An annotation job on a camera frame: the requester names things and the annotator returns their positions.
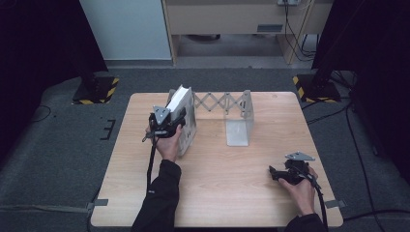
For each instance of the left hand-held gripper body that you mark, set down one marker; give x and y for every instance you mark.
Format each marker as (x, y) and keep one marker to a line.
(162, 124)

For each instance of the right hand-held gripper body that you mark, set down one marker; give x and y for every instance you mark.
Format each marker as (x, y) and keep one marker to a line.
(295, 170)

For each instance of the white book with grey figures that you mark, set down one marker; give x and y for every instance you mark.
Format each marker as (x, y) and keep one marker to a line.
(187, 122)

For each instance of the expandable metal book rack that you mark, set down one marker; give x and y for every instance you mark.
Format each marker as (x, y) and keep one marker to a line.
(238, 122)

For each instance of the person's left hand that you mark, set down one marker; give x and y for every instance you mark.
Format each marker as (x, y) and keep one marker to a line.
(169, 146)

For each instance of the person's right hand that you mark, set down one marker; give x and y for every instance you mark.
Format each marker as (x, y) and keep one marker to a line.
(301, 196)

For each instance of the grey tape strip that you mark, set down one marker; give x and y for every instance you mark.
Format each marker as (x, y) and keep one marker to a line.
(336, 204)
(98, 203)

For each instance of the black stand with striped base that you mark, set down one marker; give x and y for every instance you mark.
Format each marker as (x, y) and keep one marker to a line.
(96, 92)
(317, 88)

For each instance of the white panel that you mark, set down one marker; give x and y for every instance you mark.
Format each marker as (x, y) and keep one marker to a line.
(125, 29)

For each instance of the beige wooden desk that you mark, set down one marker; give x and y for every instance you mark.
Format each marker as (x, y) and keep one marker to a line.
(225, 17)

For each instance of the black curtain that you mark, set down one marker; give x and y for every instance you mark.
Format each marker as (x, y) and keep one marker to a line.
(380, 80)
(35, 64)

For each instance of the white power strip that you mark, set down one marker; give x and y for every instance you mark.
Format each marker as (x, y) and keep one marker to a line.
(287, 2)

